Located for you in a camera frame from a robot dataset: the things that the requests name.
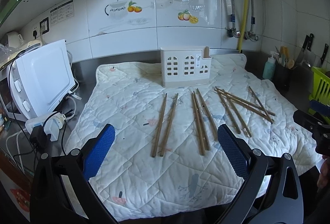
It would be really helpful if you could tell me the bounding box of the wooden chopstick group one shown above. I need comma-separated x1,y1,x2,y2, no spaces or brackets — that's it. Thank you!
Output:
216,89,241,134

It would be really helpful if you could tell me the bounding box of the person right hand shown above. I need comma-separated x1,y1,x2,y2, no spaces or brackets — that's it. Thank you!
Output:
317,155,329,192

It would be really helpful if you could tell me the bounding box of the black wall socket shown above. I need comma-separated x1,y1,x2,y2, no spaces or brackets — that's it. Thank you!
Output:
39,17,50,35

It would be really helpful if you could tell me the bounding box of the teal spray bottle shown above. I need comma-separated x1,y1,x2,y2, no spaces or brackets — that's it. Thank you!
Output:
262,52,277,80

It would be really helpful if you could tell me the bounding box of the black utensil crock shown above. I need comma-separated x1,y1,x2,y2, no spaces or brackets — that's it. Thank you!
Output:
272,63,294,96

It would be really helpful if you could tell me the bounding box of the white electric kettle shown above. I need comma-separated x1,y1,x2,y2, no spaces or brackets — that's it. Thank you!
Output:
5,32,25,48

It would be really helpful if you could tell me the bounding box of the black-handled cleaver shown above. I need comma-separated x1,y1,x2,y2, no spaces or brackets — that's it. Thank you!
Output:
295,33,314,65

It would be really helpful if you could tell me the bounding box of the right braided metal hose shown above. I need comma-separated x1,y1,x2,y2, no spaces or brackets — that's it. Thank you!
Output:
248,0,260,34

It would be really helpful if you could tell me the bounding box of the red-knob water valve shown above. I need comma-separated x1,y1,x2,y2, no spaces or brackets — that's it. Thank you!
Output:
226,27,240,39

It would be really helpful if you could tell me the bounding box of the chrome water valve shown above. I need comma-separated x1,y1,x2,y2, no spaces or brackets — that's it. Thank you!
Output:
244,31,259,42

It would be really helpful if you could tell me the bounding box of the wooden chopstick right group two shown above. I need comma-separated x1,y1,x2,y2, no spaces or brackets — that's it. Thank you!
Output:
223,93,252,137

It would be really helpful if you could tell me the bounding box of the yellow gas hose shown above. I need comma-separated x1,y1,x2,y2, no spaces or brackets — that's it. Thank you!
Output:
237,0,252,51

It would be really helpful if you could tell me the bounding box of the white quilted cloth mat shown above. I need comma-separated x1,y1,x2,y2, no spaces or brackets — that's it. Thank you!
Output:
65,54,321,221

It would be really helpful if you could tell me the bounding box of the white power strip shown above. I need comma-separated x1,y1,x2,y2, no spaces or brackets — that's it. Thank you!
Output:
25,112,66,142

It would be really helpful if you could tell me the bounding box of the green plastic rack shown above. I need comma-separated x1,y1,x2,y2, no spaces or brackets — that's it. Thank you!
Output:
308,66,330,116

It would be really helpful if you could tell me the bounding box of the wooden chopstick right group four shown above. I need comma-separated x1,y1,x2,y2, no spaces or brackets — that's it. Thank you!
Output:
217,90,273,123

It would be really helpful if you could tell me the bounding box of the white house-pattern utensil holder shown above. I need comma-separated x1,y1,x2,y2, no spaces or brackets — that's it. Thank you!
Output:
160,47,212,87

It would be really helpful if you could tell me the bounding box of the white microwave oven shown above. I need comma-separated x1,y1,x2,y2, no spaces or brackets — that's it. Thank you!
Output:
7,39,75,121

